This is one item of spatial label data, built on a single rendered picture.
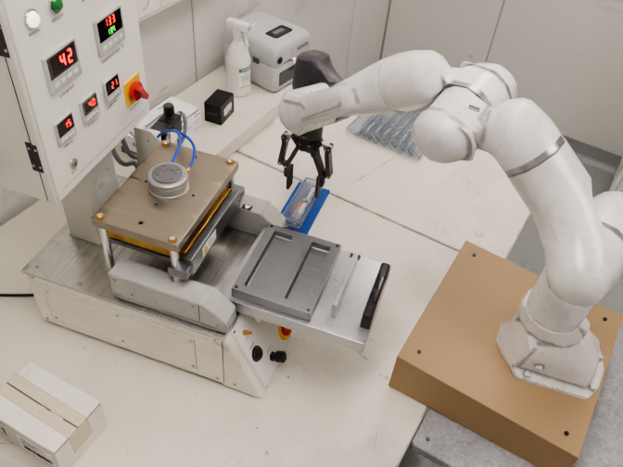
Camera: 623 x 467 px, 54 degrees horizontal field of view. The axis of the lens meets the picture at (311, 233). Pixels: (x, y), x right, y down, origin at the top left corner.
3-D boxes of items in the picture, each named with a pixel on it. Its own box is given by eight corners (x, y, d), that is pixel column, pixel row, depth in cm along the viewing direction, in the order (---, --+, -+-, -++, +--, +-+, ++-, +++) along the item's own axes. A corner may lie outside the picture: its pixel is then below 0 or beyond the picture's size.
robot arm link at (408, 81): (429, 53, 98) (492, 3, 104) (367, 72, 114) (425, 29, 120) (481, 153, 105) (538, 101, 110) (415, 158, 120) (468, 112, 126)
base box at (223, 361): (44, 321, 140) (24, 271, 128) (131, 219, 166) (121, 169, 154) (261, 399, 130) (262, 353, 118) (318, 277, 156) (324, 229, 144)
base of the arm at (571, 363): (608, 344, 134) (639, 307, 123) (592, 415, 122) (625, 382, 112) (509, 300, 139) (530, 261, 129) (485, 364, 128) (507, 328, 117)
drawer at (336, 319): (221, 309, 124) (220, 283, 118) (262, 238, 139) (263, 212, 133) (362, 356, 118) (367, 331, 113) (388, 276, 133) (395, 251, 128)
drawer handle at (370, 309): (359, 327, 118) (362, 314, 116) (378, 273, 129) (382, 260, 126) (369, 330, 118) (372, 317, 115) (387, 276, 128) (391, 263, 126)
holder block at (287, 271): (231, 296, 121) (231, 287, 120) (269, 231, 135) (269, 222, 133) (310, 321, 118) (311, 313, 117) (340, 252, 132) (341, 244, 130)
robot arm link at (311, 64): (325, 136, 139) (362, 124, 144) (331, 85, 130) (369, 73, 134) (284, 97, 150) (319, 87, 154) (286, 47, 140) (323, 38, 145)
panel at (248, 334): (265, 391, 131) (230, 332, 121) (311, 291, 152) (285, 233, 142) (273, 392, 130) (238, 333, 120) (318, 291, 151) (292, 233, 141)
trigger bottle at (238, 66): (221, 93, 205) (219, 21, 188) (235, 82, 211) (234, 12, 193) (243, 101, 203) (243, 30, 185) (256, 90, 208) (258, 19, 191)
